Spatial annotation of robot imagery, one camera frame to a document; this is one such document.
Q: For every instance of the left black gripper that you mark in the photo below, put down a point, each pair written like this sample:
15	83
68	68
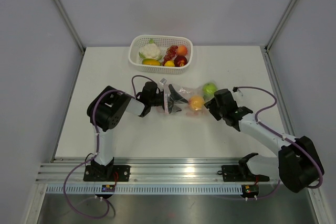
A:
175	96

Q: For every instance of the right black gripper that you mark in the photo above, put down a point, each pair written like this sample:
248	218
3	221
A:
211	104

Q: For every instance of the green fake apple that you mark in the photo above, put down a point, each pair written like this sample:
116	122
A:
209	89

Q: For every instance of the orange yellow fake peach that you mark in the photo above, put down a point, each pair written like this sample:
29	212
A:
196	103

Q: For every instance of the clear zip top bag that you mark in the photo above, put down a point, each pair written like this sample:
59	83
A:
186	93

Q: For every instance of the yellow fake fruit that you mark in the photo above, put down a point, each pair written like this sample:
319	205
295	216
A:
169	63

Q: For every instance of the dark purple fake fruit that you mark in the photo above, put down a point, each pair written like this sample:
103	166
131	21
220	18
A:
180	61

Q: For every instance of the yellow green fake mango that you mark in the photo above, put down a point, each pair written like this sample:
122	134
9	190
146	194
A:
151	62

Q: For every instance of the red fake fruit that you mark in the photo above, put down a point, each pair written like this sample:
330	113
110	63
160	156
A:
170	54

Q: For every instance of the orange red fake peach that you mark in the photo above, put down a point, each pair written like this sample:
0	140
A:
181	50

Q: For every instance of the white fake cauliflower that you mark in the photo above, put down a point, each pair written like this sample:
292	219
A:
150	51

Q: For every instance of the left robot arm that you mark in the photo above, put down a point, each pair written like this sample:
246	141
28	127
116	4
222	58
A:
106	111

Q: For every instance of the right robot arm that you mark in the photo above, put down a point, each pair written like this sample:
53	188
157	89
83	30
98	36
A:
297	164

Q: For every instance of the white perforated plastic basket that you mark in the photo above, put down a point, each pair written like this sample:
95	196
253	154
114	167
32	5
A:
162	42

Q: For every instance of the right small circuit board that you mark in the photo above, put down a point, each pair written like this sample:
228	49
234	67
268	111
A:
250	190

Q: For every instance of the small circuit board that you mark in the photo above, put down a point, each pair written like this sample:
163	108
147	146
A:
108	188
250	190

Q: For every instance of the left small circuit board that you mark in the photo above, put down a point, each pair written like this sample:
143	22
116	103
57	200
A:
108	188

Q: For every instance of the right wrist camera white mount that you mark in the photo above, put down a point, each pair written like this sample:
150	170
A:
237	93

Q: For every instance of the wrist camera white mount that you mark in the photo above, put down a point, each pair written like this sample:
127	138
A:
162	83
237	93

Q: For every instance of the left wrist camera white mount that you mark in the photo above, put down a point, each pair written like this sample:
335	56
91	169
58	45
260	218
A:
162	83

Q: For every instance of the aluminium mounting rail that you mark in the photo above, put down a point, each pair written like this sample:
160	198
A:
146	170

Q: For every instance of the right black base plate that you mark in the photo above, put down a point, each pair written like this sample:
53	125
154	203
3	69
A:
233	173

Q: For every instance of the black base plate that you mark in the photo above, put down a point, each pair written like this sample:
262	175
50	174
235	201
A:
119	173
233	173

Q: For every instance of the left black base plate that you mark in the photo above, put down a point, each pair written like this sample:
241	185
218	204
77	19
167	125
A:
119	173

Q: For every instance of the left aluminium frame post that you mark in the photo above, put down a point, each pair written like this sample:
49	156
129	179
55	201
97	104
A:
66	19

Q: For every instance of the aluminium frame post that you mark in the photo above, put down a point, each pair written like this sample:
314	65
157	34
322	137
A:
66	19
280	25

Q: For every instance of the white slotted cable duct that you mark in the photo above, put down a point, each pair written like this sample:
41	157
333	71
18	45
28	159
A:
123	189

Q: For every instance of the right aluminium frame post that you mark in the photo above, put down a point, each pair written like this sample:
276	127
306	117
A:
280	25

